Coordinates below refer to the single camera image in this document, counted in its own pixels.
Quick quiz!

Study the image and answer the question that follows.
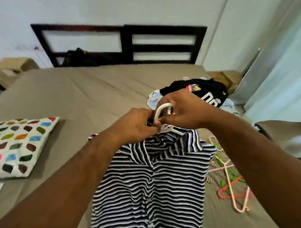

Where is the person's left hand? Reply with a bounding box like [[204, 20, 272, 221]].
[[109, 107, 161, 144]]

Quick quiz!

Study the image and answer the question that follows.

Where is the person's right hand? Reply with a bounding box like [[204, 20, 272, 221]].
[[154, 89, 218, 131]]

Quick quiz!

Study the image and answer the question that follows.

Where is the white plastic hanger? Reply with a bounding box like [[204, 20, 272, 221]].
[[152, 102, 185, 137]]

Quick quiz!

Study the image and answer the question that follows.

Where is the light blue garment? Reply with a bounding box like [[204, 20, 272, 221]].
[[146, 88, 241, 116]]

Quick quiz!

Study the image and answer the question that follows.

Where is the black white striped garment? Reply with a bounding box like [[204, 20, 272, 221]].
[[88, 129, 218, 228]]

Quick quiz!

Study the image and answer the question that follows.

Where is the pile of coloured plastic hangers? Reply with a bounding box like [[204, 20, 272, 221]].
[[205, 135, 255, 214]]

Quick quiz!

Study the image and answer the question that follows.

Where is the person's left forearm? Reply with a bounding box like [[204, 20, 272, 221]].
[[0, 131, 124, 228]]

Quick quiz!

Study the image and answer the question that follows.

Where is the person's right forearm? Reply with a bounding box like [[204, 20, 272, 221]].
[[204, 107, 301, 228]]

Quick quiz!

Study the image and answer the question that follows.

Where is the bed with taupe sheet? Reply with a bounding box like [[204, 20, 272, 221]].
[[0, 63, 280, 228]]

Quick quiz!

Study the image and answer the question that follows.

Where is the cardboard boxes left of bed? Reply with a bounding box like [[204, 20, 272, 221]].
[[0, 57, 40, 90]]

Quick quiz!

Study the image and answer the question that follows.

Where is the cardboard box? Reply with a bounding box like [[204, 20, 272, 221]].
[[207, 71, 232, 90], [222, 70, 244, 92]]

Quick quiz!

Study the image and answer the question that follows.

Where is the black bag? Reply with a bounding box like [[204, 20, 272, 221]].
[[61, 47, 125, 67]]

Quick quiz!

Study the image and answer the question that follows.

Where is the black slatted headboard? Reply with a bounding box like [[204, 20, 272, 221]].
[[30, 24, 208, 68]]

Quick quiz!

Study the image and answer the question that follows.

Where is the brown chair with black legs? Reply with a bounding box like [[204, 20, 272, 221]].
[[255, 120, 301, 159]]

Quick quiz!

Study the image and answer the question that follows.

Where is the sheer white curtain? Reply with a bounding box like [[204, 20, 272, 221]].
[[230, 0, 301, 125]]

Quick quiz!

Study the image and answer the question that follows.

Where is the colourful leaf print pillow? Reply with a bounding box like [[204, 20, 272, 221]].
[[0, 117, 61, 179]]

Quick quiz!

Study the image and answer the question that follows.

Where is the white wall socket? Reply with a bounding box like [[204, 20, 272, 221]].
[[13, 43, 41, 52]]

